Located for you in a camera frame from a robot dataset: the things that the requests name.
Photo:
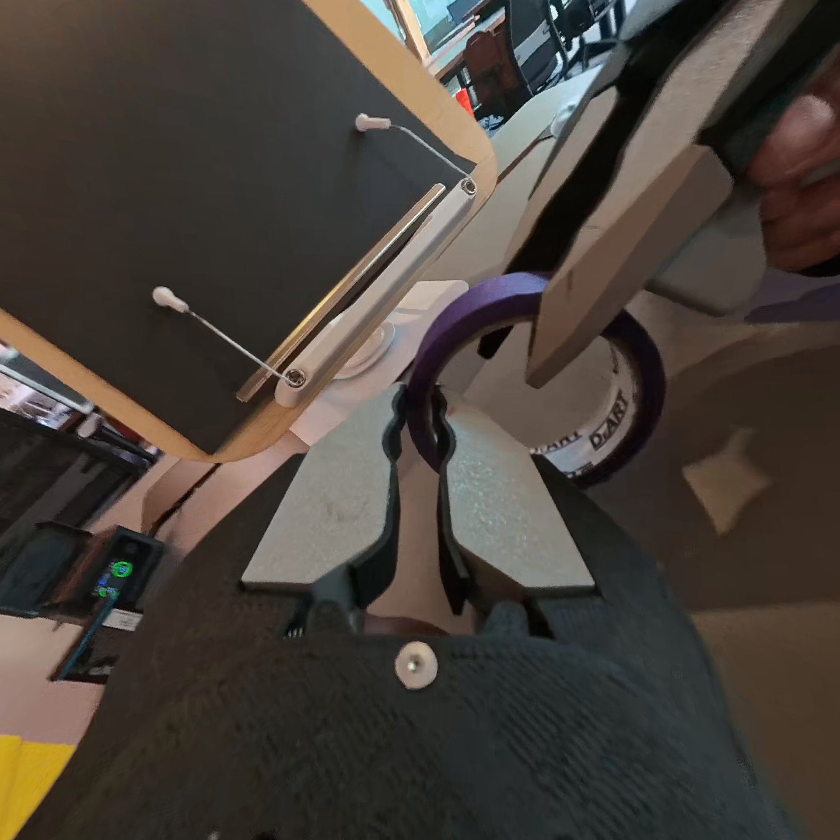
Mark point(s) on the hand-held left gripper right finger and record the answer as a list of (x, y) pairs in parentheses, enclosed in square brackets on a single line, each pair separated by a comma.
[(512, 512)]

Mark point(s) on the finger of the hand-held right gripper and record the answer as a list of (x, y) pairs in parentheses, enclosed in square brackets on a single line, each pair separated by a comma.
[(577, 124), (623, 275)]

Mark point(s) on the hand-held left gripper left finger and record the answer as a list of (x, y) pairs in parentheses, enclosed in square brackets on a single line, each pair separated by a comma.
[(328, 505)]

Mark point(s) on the purple tape roll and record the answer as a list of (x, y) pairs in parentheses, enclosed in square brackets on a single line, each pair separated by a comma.
[(453, 315)]

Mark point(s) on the person's right hand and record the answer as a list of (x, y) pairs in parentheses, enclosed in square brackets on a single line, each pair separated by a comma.
[(807, 184)]

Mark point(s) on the small white device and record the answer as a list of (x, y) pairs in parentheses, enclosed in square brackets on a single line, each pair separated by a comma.
[(568, 118)]

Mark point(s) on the black office chair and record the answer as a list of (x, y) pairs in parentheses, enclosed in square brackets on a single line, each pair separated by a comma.
[(535, 46)]

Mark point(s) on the dark power bank with display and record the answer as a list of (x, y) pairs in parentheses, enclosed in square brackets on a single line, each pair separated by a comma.
[(128, 564)]

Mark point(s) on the small black box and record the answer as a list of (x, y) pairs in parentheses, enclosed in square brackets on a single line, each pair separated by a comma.
[(98, 646)]

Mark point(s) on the book stand with black board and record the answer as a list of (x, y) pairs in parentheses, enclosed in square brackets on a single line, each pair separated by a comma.
[(197, 164)]

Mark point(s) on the yellow plastic bin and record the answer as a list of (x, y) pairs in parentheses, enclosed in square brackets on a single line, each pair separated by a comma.
[(29, 787)]

